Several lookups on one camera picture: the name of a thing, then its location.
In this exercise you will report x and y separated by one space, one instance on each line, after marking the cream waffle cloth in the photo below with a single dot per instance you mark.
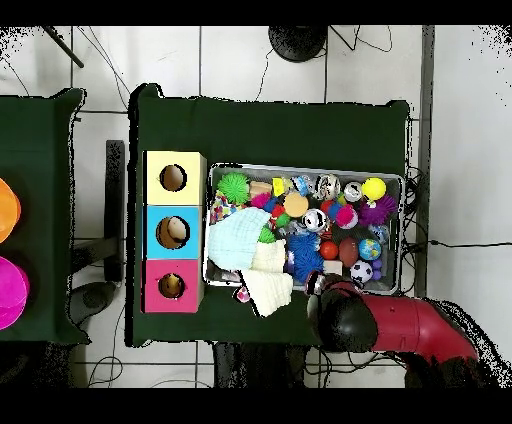
272 292

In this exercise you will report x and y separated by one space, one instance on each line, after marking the light teal waffle cloth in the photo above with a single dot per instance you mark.
236 240

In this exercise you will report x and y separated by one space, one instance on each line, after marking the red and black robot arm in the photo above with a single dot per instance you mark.
400 324

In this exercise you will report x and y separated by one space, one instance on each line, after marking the wooden box with three holes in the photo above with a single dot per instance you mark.
156 240

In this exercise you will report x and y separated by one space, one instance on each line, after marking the blue spiky ball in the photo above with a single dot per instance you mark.
304 256

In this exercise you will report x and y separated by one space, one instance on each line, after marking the red orange ball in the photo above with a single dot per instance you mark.
329 250

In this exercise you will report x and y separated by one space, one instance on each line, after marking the small soccer ball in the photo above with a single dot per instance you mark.
362 271

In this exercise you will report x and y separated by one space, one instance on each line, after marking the blue globe ball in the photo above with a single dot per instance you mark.
370 249

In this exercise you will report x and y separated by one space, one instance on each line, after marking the pink pompom ball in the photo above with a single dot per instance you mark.
346 217

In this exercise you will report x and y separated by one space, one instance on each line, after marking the purple spiky ball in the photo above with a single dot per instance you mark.
378 210

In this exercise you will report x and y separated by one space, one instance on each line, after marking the large yellow ball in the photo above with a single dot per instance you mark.
374 189

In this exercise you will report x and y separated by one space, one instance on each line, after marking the green spiky ball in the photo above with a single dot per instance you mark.
233 188

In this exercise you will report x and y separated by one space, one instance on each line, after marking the black panel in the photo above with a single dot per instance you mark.
114 208

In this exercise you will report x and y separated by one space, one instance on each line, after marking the black round base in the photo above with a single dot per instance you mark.
298 40

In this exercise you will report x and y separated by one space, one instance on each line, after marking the dark green side tablecloth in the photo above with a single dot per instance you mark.
40 160

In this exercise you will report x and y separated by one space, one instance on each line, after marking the pink disc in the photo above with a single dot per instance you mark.
11 292

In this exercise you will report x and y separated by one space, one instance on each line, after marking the orange disc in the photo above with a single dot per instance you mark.
8 210

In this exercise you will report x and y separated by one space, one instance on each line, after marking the black rod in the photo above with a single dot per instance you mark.
62 46

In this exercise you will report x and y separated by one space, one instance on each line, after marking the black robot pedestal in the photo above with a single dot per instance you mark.
264 368

